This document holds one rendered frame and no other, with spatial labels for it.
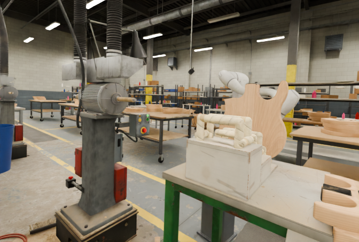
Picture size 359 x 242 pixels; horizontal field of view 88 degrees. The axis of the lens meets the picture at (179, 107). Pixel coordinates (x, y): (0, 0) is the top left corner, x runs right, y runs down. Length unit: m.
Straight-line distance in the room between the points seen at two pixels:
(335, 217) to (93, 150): 1.50
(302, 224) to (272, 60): 11.80
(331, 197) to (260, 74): 11.67
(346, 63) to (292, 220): 11.45
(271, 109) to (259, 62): 11.51
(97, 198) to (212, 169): 1.26
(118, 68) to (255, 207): 1.02
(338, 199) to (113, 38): 1.40
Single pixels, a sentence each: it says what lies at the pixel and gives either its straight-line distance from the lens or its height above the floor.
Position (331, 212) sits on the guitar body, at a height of 0.98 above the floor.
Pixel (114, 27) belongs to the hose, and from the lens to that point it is 1.45.
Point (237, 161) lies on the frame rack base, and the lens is 0.72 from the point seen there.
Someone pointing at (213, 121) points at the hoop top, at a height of 1.19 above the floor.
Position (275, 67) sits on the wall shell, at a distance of 12.24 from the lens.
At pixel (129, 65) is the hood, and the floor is 1.47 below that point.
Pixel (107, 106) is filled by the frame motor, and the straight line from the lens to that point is 1.51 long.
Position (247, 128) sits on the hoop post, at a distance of 0.78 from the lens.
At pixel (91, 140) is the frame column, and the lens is 1.68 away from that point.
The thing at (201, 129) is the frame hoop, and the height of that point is 1.15.
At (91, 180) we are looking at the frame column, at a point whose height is 0.58.
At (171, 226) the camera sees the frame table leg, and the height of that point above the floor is 0.69.
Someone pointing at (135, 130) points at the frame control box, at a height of 0.98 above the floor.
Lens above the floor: 1.28
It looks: 3 degrees down
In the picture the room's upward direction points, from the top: 2 degrees clockwise
